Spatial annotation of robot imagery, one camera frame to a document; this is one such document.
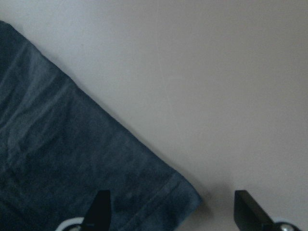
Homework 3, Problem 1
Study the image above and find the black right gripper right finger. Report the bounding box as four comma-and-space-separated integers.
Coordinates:
234, 190, 276, 231

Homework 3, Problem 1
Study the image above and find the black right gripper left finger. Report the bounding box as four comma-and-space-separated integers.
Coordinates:
83, 190, 111, 231

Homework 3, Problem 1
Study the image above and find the black printed t-shirt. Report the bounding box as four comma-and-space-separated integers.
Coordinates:
0, 22, 201, 231

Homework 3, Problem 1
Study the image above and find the brown table mat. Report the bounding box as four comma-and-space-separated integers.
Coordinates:
0, 0, 308, 231

